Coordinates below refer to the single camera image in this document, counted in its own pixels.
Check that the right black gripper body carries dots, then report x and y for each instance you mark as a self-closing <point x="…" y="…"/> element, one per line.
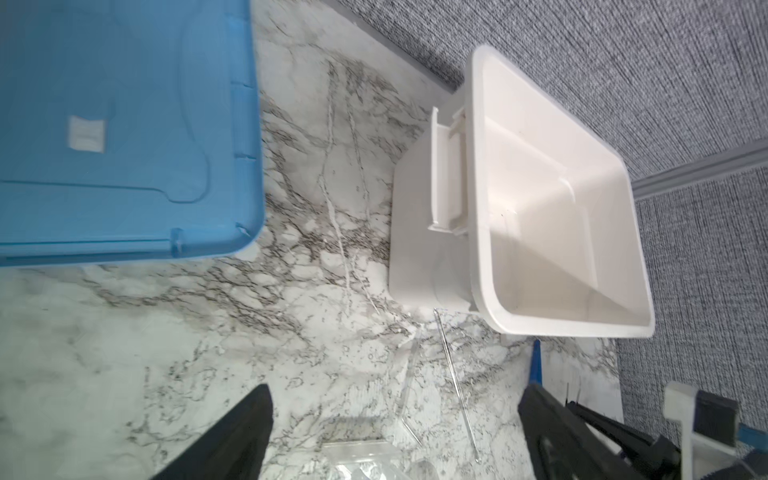
<point x="656" y="458"/>

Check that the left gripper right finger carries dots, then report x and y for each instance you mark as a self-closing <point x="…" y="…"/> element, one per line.
<point x="561" y="446"/>

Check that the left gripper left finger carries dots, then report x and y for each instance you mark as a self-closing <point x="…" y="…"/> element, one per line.
<point x="234" y="447"/>

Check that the glass stirring rod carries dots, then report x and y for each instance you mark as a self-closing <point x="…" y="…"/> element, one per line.
<point x="456" y="387"/>

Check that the white plastic storage bin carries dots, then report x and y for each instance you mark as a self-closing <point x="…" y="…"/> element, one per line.
<point x="509" y="207"/>

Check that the clear glass beaker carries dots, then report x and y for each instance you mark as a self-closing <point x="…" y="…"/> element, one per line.
<point x="372" y="459"/>

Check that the blue plastic bin lid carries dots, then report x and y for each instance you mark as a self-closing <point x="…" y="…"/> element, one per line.
<point x="130" y="131"/>

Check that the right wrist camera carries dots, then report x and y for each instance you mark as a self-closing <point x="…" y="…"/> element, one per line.
<point x="714" y="442"/>

